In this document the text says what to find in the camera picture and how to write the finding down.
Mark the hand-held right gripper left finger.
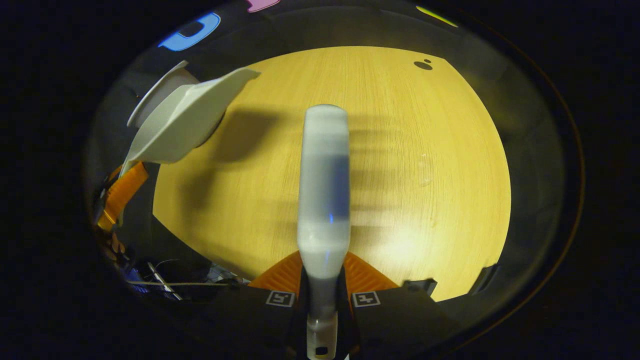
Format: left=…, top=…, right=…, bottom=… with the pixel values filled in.
left=200, top=250, right=307, bottom=360

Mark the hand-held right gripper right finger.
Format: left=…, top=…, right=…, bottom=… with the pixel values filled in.
left=342, top=251, right=461, bottom=358

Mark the grey dustpan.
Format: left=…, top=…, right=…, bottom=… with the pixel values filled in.
left=118, top=67, right=262, bottom=176

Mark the grey garbage bin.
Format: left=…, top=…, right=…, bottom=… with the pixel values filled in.
left=126, top=60, right=226, bottom=148

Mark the small grey broom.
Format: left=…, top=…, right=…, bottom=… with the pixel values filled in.
left=297, top=104, right=352, bottom=360

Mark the wooden desktop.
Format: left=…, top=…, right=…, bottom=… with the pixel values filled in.
left=152, top=46, right=512, bottom=302

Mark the thin white cable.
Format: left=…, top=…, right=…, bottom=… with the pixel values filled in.
left=127, top=280, right=236, bottom=289

